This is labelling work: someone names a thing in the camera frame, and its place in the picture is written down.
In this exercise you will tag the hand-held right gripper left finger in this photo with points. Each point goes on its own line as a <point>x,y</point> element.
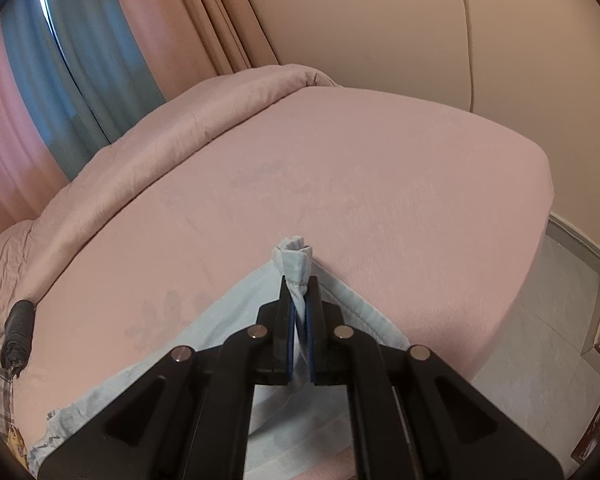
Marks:
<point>290,345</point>

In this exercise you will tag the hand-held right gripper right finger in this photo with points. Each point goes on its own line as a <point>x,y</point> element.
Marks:
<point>308,345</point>

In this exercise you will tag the light blue denim pants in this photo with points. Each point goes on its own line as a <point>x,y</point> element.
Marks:
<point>220,320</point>

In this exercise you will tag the pink bed sheet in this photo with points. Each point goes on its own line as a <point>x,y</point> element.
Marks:
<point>340,185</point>

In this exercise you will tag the pink duvet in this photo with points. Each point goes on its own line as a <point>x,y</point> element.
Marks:
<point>155,145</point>

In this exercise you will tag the dark grey cloth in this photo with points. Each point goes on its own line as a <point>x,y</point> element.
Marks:
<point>20,332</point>

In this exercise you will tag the grey baseboard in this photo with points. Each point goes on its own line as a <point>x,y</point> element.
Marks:
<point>580,242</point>

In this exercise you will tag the reddish brown furniture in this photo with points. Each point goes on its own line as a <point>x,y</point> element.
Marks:
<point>592,430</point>

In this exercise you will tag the pink curtain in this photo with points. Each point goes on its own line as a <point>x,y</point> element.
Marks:
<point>15,150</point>
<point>190,15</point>

